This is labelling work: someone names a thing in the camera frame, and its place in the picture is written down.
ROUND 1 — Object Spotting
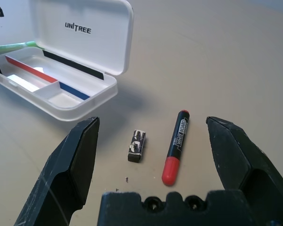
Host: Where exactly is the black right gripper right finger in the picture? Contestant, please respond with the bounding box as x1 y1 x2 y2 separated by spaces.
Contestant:
205 115 283 226

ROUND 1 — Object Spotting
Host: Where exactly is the red black whiteboard marker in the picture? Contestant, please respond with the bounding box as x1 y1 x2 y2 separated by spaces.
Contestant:
161 109 191 187

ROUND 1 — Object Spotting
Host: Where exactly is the green white correction tape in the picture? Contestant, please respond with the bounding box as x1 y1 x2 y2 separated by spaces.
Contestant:
0 40 42 57

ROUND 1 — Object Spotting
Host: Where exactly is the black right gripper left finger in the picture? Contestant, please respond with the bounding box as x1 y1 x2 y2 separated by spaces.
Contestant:
14 116 101 226

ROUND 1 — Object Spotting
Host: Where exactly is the white plastic pencil case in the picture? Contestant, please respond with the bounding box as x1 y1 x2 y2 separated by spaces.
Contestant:
0 0 135 123

